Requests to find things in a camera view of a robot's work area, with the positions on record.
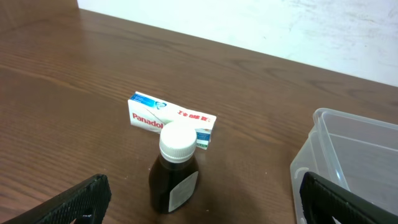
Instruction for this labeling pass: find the brown bottle white cap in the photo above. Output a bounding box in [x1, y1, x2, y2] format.
[149, 121, 199, 214]

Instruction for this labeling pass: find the white blue Panadol box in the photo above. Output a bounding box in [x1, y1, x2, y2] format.
[127, 91, 216, 150]

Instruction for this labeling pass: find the clear plastic container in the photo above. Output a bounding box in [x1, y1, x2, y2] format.
[290, 108, 397, 223]

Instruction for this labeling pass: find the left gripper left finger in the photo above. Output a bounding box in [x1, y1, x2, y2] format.
[4, 174, 111, 224]

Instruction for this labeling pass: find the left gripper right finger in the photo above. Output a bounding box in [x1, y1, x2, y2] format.
[300, 172, 397, 224]

